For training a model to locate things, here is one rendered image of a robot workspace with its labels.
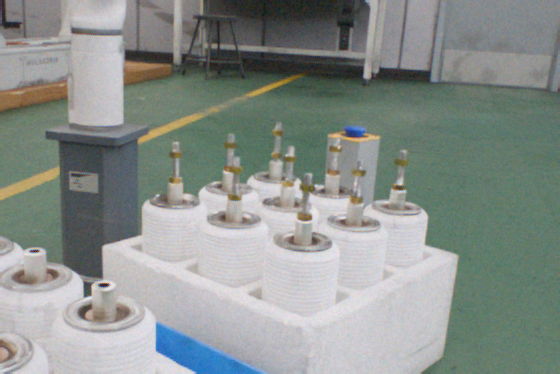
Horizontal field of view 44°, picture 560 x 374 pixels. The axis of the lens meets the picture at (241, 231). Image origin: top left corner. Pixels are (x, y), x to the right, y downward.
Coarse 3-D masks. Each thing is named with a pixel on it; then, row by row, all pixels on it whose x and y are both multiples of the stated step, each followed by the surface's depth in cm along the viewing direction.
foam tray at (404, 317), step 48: (144, 288) 98; (192, 288) 91; (240, 288) 90; (384, 288) 92; (432, 288) 102; (192, 336) 93; (240, 336) 87; (288, 336) 81; (336, 336) 83; (384, 336) 93; (432, 336) 106
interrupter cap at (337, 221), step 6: (330, 216) 97; (336, 216) 97; (342, 216) 97; (366, 216) 98; (330, 222) 94; (336, 222) 94; (342, 222) 96; (366, 222) 96; (372, 222) 95; (378, 222) 95; (336, 228) 93; (342, 228) 92; (348, 228) 92; (354, 228) 92; (360, 228) 92; (366, 228) 92; (372, 228) 92; (378, 228) 93
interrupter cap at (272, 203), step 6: (270, 198) 105; (276, 198) 105; (300, 198) 105; (264, 204) 101; (270, 204) 101; (276, 204) 103; (300, 204) 103; (276, 210) 99; (282, 210) 99; (288, 210) 99; (294, 210) 99; (300, 210) 99
